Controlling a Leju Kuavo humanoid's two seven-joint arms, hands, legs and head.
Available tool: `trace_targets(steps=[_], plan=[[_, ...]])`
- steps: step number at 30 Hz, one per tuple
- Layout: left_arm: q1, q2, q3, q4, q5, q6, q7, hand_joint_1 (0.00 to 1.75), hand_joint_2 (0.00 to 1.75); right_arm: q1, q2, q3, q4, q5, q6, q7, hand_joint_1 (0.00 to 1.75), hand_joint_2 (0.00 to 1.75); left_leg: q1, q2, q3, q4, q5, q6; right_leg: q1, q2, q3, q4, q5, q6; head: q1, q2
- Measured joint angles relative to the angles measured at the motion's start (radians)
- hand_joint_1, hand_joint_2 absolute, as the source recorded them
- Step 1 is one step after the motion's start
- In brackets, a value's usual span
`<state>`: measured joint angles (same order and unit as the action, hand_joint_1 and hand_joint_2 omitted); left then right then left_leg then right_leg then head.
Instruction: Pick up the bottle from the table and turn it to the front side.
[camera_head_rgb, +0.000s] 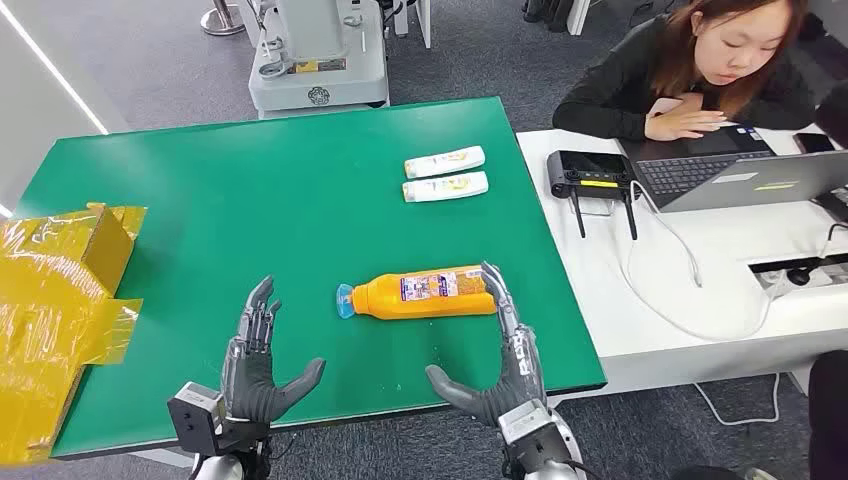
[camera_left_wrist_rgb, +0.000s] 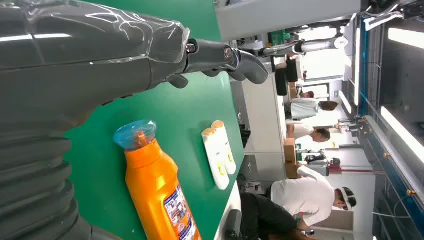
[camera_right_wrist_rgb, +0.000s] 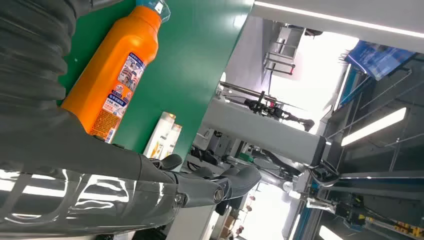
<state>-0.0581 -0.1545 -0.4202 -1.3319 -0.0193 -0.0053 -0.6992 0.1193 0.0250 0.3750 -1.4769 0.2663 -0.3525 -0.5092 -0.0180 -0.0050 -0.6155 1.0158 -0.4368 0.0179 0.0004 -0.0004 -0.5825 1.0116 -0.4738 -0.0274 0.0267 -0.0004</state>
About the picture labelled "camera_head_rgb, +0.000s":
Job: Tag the person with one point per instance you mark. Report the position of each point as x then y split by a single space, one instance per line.
616 86
831 417

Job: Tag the orange detergent bottle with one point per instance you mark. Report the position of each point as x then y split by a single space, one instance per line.
424 301

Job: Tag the white robot base machine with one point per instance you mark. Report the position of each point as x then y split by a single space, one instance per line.
318 73

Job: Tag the white shampoo bottle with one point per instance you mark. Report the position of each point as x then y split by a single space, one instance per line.
444 187
444 162

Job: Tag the black laptop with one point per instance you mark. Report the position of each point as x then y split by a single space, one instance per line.
689 169

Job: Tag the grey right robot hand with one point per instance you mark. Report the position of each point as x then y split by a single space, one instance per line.
520 371

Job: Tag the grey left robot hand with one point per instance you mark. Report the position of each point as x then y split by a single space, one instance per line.
248 378

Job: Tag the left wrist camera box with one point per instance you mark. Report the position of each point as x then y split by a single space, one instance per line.
193 417

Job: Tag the yellow taped cardboard box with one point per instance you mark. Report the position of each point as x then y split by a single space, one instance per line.
46 318

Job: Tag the person's hand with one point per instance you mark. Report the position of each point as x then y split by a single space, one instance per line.
682 124

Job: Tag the black controller with antennas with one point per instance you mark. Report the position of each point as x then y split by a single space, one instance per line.
586 173

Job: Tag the black smartphone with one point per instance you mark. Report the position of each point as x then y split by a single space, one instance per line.
813 142

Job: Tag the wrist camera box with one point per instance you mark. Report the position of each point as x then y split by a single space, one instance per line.
193 417
526 424

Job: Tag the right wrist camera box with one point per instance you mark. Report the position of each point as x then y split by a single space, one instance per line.
526 424

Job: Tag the metal stanchion base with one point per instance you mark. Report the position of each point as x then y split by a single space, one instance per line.
222 23

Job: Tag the grey laptop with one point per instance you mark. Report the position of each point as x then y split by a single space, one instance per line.
762 182

